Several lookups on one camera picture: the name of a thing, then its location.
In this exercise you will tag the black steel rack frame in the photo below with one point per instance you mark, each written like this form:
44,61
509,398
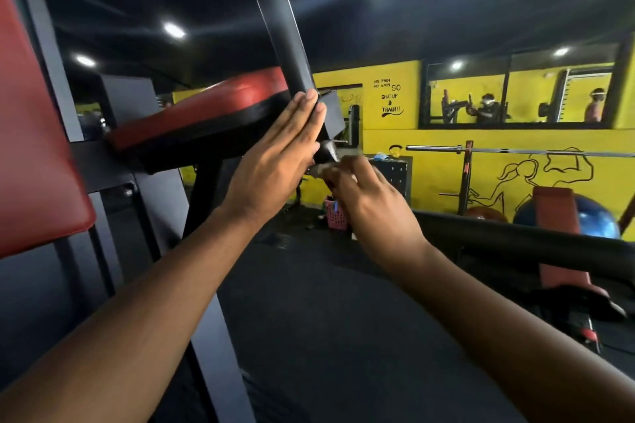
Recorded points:
163,199

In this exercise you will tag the blue exercise ball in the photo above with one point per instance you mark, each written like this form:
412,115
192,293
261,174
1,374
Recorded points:
595,219

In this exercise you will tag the red machine pad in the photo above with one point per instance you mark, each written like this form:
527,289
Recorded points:
198,105
39,140

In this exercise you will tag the person's left hand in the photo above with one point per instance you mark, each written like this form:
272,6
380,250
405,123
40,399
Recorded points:
273,170

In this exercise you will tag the round ceiling light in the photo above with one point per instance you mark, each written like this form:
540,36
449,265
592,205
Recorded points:
456,65
174,30
85,61

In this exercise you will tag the pink plastic basket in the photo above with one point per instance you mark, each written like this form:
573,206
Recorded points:
335,217

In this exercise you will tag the person's right hand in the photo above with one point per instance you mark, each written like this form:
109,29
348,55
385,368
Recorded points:
382,219

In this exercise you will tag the small blue cloth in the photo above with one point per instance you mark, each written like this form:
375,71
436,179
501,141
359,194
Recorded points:
379,156

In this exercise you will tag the dark framed yellow window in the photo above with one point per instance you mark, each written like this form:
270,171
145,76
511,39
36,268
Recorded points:
536,90

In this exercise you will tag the chrome barbell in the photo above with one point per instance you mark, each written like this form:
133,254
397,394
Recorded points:
521,151

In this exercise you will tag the black curved hook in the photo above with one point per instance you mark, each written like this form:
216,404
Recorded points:
396,150

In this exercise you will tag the white cleaning wipe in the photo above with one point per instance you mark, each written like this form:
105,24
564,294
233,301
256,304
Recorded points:
320,170

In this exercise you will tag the maroon exercise ball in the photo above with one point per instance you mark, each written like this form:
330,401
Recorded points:
486,213

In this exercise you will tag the person's right forearm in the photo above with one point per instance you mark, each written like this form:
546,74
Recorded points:
521,348

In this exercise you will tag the dark grey cabinet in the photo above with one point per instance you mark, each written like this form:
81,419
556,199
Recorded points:
394,175

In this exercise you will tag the maroon bench pad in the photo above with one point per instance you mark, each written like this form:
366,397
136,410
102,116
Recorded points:
555,209

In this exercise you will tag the black orange bench press rack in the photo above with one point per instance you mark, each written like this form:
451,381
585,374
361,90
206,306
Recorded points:
465,175

